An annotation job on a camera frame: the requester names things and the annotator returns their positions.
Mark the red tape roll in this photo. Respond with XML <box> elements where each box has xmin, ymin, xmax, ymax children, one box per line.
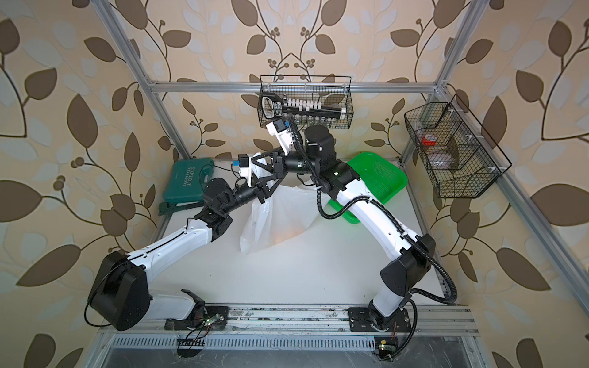
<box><xmin>420</xmin><ymin>133</ymin><xmax>437</xmax><ymax>147</ymax></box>

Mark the white printed plastic bag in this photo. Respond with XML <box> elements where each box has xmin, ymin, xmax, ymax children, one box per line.
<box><xmin>238</xmin><ymin>151</ymin><xmax>330</xmax><ymax>255</ymax></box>

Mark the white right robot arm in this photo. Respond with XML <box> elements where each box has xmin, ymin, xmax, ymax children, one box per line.
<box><xmin>237</xmin><ymin>121</ymin><xmax>436</xmax><ymax>331</ymax></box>

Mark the green plastic tool case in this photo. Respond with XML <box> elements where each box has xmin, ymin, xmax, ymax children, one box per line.
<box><xmin>163</xmin><ymin>158</ymin><xmax>214</xmax><ymax>204</ymax></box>

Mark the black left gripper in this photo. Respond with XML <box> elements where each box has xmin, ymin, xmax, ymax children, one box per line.
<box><xmin>218</xmin><ymin>170</ymin><xmax>280</xmax><ymax>217</ymax></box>

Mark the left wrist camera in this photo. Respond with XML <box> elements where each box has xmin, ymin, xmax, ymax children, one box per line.
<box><xmin>232</xmin><ymin>154</ymin><xmax>252</xmax><ymax>186</ymax></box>

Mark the black wire basket back wall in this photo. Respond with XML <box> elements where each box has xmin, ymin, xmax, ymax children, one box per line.
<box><xmin>257</xmin><ymin>74</ymin><xmax>354</xmax><ymax>130</ymax></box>

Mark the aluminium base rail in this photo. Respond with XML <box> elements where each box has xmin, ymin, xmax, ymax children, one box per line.
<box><xmin>97</xmin><ymin>305</ymin><xmax>480</xmax><ymax>352</ymax></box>

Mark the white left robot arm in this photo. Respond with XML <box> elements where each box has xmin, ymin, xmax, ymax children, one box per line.
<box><xmin>86</xmin><ymin>176</ymin><xmax>280</xmax><ymax>331</ymax></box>

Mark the black wire basket right wall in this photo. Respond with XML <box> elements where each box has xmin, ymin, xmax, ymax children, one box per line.
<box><xmin>404</xmin><ymin>94</ymin><xmax>512</xmax><ymax>199</ymax></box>

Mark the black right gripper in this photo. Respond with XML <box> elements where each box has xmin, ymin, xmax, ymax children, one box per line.
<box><xmin>255</xmin><ymin>144</ymin><xmax>323</xmax><ymax>179</ymax></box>

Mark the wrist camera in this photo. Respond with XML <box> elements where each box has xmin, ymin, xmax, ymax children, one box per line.
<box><xmin>232</xmin><ymin>154</ymin><xmax>252</xmax><ymax>186</ymax></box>
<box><xmin>265</xmin><ymin>119</ymin><xmax>295</xmax><ymax>156</ymax></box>

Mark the black wire basket wall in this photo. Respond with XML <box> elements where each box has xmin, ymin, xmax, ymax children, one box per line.
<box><xmin>404</xmin><ymin>94</ymin><xmax>512</xmax><ymax>199</ymax></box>
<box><xmin>257</xmin><ymin>74</ymin><xmax>354</xmax><ymax>130</ymax></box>

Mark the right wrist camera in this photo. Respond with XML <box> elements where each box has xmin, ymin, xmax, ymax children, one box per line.
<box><xmin>265</xmin><ymin>119</ymin><xmax>295</xmax><ymax>156</ymax></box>

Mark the green plastic basket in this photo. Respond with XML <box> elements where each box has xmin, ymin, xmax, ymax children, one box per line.
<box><xmin>320</xmin><ymin>152</ymin><xmax>408</xmax><ymax>213</ymax></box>

